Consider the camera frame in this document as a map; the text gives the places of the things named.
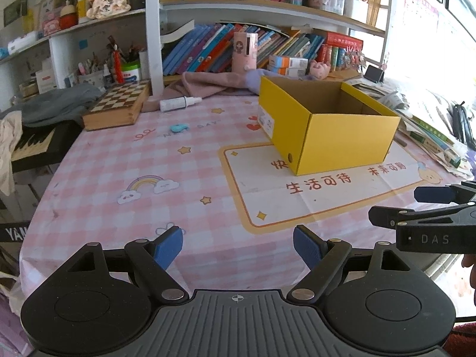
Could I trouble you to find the person's right hand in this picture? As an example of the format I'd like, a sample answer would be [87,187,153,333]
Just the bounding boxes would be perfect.
[461,254,476,291]

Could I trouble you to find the stack of papers magazines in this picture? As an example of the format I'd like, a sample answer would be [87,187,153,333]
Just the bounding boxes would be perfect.
[347,77,475,180]

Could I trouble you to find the pink checkered tablecloth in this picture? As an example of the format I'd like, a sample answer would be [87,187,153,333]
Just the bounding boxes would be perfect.
[20,96,455,294]

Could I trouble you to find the small light blue clip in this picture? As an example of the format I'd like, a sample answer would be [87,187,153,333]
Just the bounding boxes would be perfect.
[170,123,190,134]

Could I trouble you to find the yellow cardboard box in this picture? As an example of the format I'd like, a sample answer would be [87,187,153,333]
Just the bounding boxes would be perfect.
[257,76,399,176]

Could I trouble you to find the white spray bottle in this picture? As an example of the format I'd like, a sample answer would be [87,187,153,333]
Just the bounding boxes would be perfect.
[159,96,203,113]

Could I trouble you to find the wooden chess board box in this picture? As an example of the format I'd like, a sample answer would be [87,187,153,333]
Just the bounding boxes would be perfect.
[82,81,151,131]

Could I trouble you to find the black piano keyboard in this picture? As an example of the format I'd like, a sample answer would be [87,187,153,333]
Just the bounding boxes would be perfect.
[11,121,83,173]

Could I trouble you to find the grey cloth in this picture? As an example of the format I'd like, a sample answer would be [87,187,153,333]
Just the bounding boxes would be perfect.
[1,83,103,128]

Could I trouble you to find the pink pig plush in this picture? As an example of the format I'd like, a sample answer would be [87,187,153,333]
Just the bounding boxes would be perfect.
[309,60,331,80]

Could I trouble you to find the pink purple cloth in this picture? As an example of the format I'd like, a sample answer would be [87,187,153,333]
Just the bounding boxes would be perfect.
[141,68,296,113]

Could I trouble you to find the white pen holder cup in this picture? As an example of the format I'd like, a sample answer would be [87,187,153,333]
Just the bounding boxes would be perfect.
[77,70,104,89]

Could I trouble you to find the green lid white jar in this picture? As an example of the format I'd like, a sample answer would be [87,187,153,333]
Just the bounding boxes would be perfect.
[121,60,141,83]

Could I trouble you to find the orange white medicine boxes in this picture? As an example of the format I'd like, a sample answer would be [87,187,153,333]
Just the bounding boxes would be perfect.
[267,55,309,77]

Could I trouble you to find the red tassel ornament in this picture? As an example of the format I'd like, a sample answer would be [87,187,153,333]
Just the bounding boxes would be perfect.
[113,44,124,85]

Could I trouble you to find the row of leaning books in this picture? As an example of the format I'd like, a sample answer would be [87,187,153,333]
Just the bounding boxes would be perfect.
[162,22,365,76]

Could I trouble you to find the white shelf frame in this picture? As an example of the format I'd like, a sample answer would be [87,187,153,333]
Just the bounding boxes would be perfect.
[0,0,395,98]

